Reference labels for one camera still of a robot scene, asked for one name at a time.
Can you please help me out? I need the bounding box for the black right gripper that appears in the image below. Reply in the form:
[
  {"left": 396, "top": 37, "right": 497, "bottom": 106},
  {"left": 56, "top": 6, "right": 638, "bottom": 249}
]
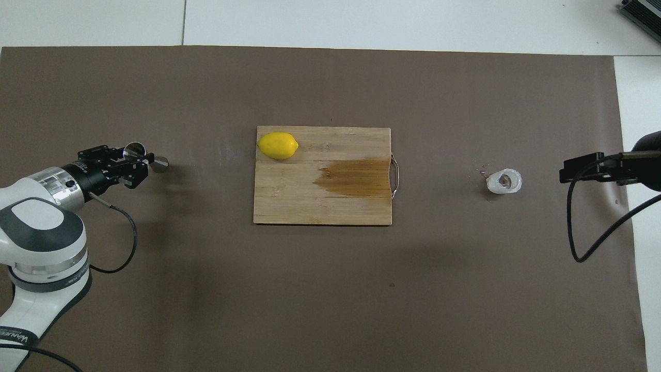
[{"left": 559, "top": 131, "right": 661, "bottom": 192}]

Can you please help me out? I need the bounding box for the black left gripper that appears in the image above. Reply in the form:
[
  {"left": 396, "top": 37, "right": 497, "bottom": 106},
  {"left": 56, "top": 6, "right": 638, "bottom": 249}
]
[{"left": 61, "top": 145, "right": 152, "bottom": 195}]

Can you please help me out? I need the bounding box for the steel double jigger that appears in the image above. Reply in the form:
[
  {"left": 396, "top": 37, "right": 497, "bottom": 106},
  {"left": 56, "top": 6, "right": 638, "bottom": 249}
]
[{"left": 123, "top": 142, "right": 169, "bottom": 174}]

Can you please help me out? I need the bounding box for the clear plastic cup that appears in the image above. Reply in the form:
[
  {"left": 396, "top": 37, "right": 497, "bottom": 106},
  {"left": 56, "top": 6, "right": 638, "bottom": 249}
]
[{"left": 485, "top": 168, "right": 523, "bottom": 195}]

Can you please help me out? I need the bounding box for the yellow lemon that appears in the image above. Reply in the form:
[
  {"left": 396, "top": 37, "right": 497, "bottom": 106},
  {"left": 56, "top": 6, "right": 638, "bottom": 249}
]
[{"left": 258, "top": 132, "right": 300, "bottom": 160}]

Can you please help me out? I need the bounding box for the black finned metal device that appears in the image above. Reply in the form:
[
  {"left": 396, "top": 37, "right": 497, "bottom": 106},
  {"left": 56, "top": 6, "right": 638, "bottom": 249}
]
[{"left": 620, "top": 0, "right": 661, "bottom": 43}]

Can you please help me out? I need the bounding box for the wooden cutting board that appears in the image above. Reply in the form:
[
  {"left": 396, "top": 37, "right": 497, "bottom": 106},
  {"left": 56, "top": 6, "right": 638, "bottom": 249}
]
[{"left": 253, "top": 126, "right": 399, "bottom": 226}]

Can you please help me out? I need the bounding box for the brown table mat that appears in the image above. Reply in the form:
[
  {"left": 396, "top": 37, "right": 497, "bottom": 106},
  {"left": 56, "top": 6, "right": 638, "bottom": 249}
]
[{"left": 0, "top": 45, "right": 649, "bottom": 372}]

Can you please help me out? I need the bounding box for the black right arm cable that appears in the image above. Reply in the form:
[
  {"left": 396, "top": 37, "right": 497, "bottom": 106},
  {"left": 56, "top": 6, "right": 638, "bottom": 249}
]
[{"left": 566, "top": 152, "right": 661, "bottom": 263}]

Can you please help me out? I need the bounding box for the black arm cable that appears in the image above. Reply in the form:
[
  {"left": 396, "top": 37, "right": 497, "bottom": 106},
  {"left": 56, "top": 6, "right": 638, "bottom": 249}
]
[
  {"left": 566, "top": 152, "right": 661, "bottom": 263},
  {"left": 0, "top": 191, "right": 139, "bottom": 372}
]

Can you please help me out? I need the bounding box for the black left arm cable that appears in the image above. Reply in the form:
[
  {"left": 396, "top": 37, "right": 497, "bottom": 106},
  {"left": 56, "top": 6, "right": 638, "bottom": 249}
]
[{"left": 0, "top": 191, "right": 139, "bottom": 372}]

